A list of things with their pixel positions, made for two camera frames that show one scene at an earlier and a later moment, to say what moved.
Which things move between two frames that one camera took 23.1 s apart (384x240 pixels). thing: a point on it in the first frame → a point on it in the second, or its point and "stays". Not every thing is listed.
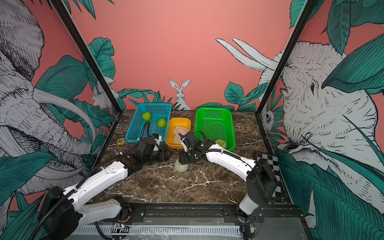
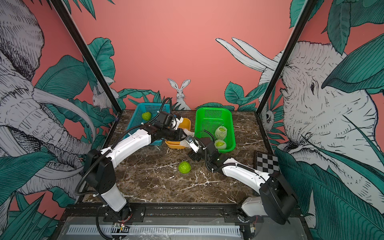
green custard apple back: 147,116 stays
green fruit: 221,143 stays
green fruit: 179,167 → 221,135
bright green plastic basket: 213,124 stays
